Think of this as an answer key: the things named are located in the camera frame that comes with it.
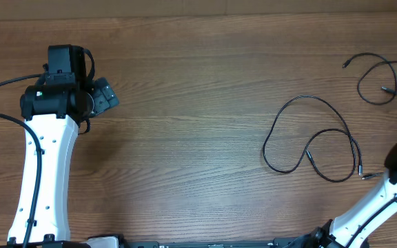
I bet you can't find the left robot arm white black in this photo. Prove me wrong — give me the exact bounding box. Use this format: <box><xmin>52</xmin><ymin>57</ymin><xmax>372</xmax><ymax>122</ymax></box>
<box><xmin>6</xmin><ymin>45</ymin><xmax>119</xmax><ymax>247</ymax></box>

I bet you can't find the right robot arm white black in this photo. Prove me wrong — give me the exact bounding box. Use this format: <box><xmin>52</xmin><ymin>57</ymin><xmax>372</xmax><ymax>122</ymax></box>
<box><xmin>305</xmin><ymin>144</ymin><xmax>397</xmax><ymax>248</ymax></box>

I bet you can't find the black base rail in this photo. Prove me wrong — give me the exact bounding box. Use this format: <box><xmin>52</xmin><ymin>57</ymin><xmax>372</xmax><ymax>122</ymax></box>
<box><xmin>84</xmin><ymin>234</ymin><xmax>323</xmax><ymax>248</ymax></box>

